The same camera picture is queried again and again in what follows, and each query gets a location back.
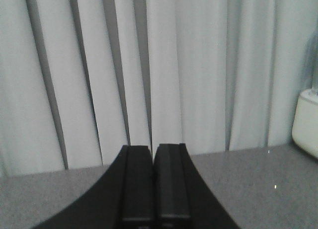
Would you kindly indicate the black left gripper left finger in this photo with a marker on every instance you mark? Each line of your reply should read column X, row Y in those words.
column 122, row 198

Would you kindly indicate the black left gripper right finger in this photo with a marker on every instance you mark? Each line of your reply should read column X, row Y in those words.
column 183, row 199

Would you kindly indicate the white pleated curtain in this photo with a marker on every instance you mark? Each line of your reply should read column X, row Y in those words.
column 81, row 78

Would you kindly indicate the white blender with clear jar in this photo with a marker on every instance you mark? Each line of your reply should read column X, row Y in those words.
column 305, row 125

